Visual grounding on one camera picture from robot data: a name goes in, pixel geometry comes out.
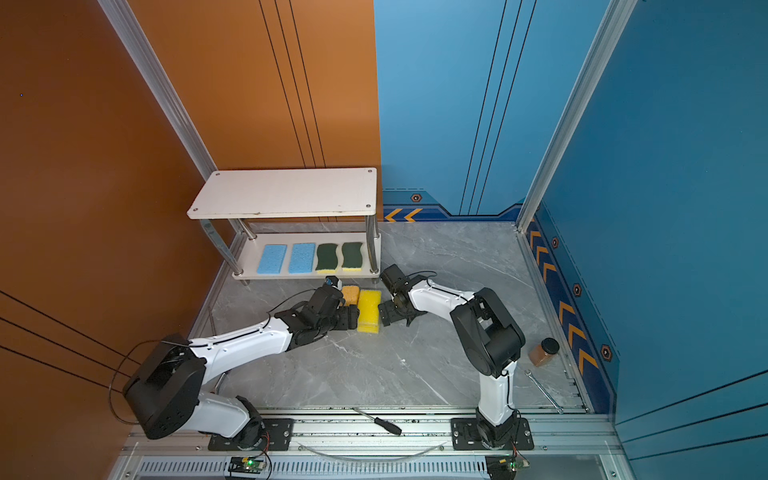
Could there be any green yellow scouring sponge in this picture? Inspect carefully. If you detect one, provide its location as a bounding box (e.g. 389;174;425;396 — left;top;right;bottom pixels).
315;243;339;275
342;242;363;272

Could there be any black handled screwdriver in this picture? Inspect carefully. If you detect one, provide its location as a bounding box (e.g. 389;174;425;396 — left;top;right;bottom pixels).
352;407;402;436

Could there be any orange yellow sponge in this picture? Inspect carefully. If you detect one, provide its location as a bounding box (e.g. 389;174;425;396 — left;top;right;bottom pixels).
341;285;360;305

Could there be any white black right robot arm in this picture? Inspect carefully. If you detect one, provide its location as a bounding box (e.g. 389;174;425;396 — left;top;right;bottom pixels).
379;265;526;449

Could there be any right aluminium corner post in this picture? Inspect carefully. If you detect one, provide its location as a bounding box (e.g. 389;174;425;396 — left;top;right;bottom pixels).
516;0;638;234

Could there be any blue sponge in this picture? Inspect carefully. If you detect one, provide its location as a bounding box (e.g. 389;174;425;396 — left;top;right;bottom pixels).
288;243;316;275
257;244;287;275

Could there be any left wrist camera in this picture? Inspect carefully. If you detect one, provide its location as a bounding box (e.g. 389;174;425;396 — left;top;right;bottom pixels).
325;275;343;289

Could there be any aluminium corner post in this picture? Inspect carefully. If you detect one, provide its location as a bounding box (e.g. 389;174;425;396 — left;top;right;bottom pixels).
516;0;638;234
98;0;217;180

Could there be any white two-tier shelf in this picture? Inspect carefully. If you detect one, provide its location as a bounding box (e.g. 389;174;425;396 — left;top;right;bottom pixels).
187;167;381;282

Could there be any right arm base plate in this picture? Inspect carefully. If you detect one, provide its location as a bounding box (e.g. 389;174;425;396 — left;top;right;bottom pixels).
450;415;535;451

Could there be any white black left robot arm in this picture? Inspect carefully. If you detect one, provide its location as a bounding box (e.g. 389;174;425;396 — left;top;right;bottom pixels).
122;277;360;450

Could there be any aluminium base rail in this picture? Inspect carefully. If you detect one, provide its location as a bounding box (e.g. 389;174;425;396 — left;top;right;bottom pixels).
107;407;637;480

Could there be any left green circuit board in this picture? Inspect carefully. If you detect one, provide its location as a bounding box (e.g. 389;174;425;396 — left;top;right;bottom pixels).
227;457;269;479

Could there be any silver metal wrench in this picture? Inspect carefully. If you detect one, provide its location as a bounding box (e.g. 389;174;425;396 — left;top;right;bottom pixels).
525;370;565;415

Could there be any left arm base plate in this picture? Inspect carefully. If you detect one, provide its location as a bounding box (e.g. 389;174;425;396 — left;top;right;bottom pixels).
208;418;295;452

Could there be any brown jar black lid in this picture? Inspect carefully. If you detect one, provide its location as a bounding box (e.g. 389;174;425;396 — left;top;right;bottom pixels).
528;337;560;367

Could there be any left aluminium corner post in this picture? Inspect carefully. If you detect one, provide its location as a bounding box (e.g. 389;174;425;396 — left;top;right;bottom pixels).
98;0;217;180

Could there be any right green circuit board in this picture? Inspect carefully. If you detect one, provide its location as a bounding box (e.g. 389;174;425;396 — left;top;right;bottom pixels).
485;456;517;480

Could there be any green circuit board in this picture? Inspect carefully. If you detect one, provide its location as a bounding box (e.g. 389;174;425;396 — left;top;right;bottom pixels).
485;456;517;480
227;457;269;479

